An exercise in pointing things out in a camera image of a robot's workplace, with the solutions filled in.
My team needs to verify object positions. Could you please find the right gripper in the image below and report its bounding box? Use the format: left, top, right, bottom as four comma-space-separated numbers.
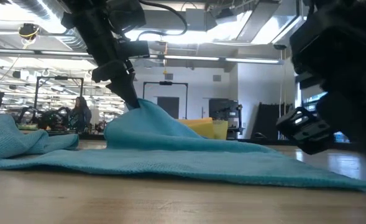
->
275, 2, 366, 175

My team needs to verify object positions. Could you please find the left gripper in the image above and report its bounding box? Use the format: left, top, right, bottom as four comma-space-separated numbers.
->
61, 0, 151, 109

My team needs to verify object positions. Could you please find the teal microfiber towel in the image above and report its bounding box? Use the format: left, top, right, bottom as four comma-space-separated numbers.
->
0, 98, 366, 190

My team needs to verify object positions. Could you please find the yellow plastic bin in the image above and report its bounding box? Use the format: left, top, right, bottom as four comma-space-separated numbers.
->
176, 117, 229, 140

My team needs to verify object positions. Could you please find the black folded panel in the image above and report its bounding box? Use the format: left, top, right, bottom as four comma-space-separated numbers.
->
251, 102, 296, 140

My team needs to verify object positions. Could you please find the grey door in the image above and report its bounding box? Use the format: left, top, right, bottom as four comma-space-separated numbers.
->
156, 96, 180, 119

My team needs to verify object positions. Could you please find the person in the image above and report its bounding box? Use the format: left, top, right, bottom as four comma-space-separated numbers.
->
68, 96, 93, 132

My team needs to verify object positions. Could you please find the black equipment cart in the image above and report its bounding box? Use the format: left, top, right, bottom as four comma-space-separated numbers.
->
208, 98, 244, 140

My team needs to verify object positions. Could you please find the grey ceiling box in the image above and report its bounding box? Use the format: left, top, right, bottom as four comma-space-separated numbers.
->
184, 7, 217, 32

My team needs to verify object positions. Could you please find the black ceiling device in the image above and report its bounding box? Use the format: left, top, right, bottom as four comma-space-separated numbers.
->
17, 22, 41, 40

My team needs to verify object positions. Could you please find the silver ceiling air unit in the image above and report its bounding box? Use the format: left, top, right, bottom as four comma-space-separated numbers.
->
235, 0, 303, 45

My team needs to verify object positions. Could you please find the black station frame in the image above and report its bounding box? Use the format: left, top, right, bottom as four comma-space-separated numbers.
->
33, 76, 85, 116

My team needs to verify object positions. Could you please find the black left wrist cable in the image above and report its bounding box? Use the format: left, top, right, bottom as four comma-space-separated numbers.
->
135, 0, 189, 41

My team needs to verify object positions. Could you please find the silver ceiling duct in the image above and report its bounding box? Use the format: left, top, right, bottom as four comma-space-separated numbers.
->
10, 0, 96, 63

